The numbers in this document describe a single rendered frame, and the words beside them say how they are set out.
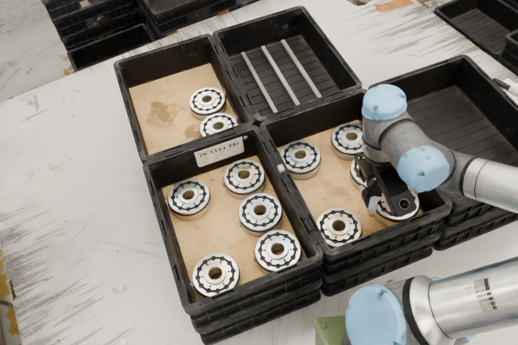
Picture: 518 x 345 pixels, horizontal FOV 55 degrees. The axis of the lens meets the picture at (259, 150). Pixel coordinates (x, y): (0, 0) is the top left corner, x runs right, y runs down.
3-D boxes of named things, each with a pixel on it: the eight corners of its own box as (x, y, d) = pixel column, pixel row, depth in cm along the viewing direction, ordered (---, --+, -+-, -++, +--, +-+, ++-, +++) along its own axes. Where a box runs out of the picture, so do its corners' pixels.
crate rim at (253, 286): (143, 168, 122) (140, 162, 120) (257, 129, 126) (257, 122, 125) (186, 318, 98) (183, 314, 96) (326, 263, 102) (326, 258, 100)
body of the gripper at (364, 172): (384, 159, 112) (386, 125, 102) (404, 188, 106) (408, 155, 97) (353, 171, 111) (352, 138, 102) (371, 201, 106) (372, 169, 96)
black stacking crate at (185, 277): (153, 190, 129) (142, 164, 120) (260, 153, 134) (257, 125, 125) (196, 333, 105) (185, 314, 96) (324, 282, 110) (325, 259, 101)
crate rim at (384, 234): (453, 212, 107) (456, 206, 105) (326, 263, 102) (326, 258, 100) (364, 92, 131) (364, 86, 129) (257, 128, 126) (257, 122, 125)
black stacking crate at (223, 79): (260, 152, 134) (256, 124, 125) (153, 189, 129) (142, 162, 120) (216, 62, 158) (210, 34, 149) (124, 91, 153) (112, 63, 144)
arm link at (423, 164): (470, 172, 85) (432, 128, 92) (438, 159, 77) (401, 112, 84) (435, 202, 88) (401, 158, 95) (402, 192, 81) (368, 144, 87)
